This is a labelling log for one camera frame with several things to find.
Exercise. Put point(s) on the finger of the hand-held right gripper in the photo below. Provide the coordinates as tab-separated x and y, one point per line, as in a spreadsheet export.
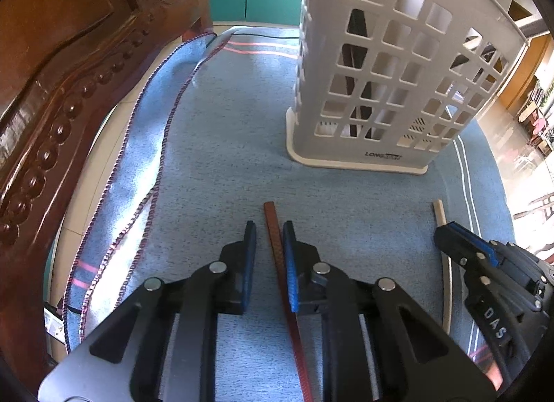
458	246
476	242

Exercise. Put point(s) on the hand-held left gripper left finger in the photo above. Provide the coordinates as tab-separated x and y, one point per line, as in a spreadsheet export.
250	263

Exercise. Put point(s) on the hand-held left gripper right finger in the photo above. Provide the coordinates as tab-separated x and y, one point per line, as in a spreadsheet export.
290	272

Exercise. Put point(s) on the reddish brown belt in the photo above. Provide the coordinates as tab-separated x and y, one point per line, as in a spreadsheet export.
275	246

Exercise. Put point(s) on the light tan belt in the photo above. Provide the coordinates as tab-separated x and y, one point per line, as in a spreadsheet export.
446	294

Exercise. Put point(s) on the small wooden stool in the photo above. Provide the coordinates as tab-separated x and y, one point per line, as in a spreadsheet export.
541	205

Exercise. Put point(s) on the blue striped cloth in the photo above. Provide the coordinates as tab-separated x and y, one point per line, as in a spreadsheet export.
242	146

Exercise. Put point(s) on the cluttered shelf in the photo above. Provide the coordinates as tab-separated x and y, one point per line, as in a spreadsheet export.
539	116

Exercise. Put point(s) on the brown wooden door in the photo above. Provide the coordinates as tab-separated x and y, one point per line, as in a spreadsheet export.
534	64

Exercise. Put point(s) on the carved wooden chair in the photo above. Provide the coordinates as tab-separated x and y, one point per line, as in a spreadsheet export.
65	38

